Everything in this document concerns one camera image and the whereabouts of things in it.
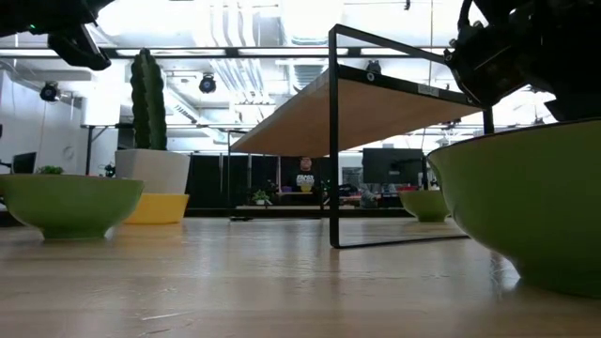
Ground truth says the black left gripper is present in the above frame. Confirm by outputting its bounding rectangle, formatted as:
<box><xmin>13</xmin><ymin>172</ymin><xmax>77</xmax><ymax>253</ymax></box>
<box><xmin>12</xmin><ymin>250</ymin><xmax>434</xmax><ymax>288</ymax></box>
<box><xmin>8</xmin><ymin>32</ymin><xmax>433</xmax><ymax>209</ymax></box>
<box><xmin>0</xmin><ymin>0</ymin><xmax>116</xmax><ymax>71</ymax></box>

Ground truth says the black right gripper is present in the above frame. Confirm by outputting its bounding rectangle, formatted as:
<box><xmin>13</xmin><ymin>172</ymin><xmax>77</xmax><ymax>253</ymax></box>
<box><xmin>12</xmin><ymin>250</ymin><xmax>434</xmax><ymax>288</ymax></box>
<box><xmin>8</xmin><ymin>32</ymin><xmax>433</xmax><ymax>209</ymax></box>
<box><xmin>443</xmin><ymin>0</ymin><xmax>601</xmax><ymax>122</ymax></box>

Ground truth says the white patterned plate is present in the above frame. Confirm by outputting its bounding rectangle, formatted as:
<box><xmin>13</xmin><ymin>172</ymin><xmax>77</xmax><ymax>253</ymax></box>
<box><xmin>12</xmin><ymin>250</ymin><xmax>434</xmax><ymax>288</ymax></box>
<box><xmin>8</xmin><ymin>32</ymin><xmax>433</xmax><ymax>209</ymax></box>
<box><xmin>426</xmin><ymin>117</ymin><xmax>601</xmax><ymax>300</ymax></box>

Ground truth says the green bowl floral inside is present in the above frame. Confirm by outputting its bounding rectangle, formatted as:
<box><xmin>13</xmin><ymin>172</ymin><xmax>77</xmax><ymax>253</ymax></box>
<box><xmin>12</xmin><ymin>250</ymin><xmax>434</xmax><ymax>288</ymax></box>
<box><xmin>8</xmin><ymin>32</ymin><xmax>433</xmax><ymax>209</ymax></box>
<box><xmin>398</xmin><ymin>189</ymin><xmax>452</xmax><ymax>223</ymax></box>
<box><xmin>0</xmin><ymin>173</ymin><xmax>146</xmax><ymax>239</ymax></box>

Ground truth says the yellow plastic bowl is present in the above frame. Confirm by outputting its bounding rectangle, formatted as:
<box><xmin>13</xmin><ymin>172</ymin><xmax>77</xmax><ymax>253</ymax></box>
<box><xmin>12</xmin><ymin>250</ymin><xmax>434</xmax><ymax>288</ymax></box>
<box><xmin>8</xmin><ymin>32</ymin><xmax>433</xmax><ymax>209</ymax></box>
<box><xmin>122</xmin><ymin>192</ymin><xmax>191</xmax><ymax>225</ymax></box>

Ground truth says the tall green cactus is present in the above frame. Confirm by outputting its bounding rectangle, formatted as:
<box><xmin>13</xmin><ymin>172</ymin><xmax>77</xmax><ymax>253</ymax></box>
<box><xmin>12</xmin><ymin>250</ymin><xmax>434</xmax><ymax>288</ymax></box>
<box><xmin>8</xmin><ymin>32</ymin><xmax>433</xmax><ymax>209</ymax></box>
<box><xmin>130</xmin><ymin>47</ymin><xmax>168</xmax><ymax>151</ymax></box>

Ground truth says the black computer monitor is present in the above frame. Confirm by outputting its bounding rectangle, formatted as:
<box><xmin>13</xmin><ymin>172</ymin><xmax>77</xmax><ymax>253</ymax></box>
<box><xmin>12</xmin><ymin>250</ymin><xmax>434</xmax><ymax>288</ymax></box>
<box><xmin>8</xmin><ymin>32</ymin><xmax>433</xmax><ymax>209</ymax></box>
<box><xmin>362</xmin><ymin>147</ymin><xmax>426</xmax><ymax>185</ymax></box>
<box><xmin>11</xmin><ymin>151</ymin><xmax>38</xmax><ymax>175</ymax></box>

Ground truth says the white hexagonal plant pot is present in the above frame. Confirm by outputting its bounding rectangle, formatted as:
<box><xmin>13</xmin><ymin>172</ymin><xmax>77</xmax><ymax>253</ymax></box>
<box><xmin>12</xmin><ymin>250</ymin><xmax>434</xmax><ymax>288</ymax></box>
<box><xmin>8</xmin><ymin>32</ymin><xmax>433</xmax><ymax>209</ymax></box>
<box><xmin>115</xmin><ymin>148</ymin><xmax>192</xmax><ymax>195</ymax></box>

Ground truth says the black office partition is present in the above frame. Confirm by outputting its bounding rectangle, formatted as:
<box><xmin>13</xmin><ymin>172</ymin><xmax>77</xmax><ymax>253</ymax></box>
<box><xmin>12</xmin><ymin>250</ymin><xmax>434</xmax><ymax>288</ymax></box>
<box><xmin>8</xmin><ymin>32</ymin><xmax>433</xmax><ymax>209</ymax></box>
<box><xmin>185</xmin><ymin>154</ymin><xmax>339</xmax><ymax>210</ymax></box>

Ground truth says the person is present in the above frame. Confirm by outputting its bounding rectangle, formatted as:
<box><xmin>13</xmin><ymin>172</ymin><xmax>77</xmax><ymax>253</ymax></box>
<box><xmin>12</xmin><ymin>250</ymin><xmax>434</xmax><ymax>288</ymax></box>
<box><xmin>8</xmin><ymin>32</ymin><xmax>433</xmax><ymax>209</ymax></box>
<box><xmin>286</xmin><ymin>156</ymin><xmax>326</xmax><ymax>194</ymax></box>

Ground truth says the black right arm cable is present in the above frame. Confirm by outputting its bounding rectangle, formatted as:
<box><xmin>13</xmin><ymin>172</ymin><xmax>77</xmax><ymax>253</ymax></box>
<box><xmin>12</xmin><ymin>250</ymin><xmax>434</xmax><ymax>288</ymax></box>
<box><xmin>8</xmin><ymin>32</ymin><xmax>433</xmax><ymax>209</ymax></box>
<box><xmin>456</xmin><ymin>0</ymin><xmax>476</xmax><ymax>32</ymax></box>

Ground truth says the wooden riser black metal frame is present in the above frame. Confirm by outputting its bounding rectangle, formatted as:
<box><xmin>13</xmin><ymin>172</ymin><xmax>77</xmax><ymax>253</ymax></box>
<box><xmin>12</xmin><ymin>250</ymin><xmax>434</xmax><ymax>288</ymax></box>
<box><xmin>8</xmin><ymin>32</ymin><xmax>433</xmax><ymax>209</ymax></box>
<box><xmin>229</xmin><ymin>23</ymin><xmax>495</xmax><ymax>250</ymax></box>

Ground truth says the black overhead rail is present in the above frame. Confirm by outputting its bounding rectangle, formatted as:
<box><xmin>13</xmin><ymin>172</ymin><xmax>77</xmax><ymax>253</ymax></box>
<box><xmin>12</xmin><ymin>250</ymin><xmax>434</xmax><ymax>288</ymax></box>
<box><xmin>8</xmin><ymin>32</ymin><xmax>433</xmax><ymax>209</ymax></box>
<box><xmin>0</xmin><ymin>45</ymin><xmax>447</xmax><ymax>60</ymax></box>

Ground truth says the white ceiling duct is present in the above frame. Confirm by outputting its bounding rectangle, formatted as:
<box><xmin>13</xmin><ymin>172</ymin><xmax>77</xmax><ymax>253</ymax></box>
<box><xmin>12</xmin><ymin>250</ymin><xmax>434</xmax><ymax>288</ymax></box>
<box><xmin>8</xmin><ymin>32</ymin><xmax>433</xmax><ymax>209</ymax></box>
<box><xmin>279</xmin><ymin>0</ymin><xmax>347</xmax><ymax>47</ymax></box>

